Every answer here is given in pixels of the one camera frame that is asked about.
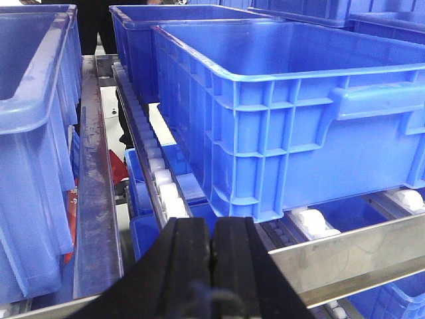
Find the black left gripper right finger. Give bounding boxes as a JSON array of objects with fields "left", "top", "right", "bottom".
[{"left": 212, "top": 217, "right": 313, "bottom": 318}]

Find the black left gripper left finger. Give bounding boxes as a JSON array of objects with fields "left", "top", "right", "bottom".
[{"left": 71, "top": 218, "right": 212, "bottom": 318}]

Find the middle blue bin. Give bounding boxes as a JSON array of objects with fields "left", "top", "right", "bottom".
[{"left": 125, "top": 144, "right": 217, "bottom": 261}]

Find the blue bin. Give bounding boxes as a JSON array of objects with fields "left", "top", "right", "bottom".
[
  {"left": 125, "top": 144, "right": 217, "bottom": 261},
  {"left": 348, "top": 272, "right": 424, "bottom": 319},
  {"left": 1, "top": 5, "right": 82, "bottom": 304}
]

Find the right blue bin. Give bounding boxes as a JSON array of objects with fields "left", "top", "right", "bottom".
[{"left": 348, "top": 272, "right": 424, "bottom": 319}]

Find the left blue bin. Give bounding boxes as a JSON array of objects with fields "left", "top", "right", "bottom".
[{"left": 1, "top": 5, "right": 82, "bottom": 304}]

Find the upper blue crate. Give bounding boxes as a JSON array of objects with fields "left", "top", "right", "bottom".
[{"left": 153, "top": 21, "right": 424, "bottom": 222}]

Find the blue crate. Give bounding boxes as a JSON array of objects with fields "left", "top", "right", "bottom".
[
  {"left": 153, "top": 21, "right": 424, "bottom": 222},
  {"left": 109, "top": 5, "right": 273, "bottom": 104}
]

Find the roller track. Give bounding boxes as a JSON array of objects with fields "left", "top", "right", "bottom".
[{"left": 112, "top": 62, "right": 193, "bottom": 227}]

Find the rear blue crate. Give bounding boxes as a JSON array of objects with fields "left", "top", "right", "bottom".
[{"left": 109, "top": 5, "right": 273, "bottom": 104}]

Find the stainless steel shelf rail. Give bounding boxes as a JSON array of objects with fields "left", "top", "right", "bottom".
[{"left": 0, "top": 212, "right": 425, "bottom": 319}]

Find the steel divider rail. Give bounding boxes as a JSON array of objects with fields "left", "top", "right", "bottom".
[{"left": 73, "top": 55, "right": 124, "bottom": 299}]

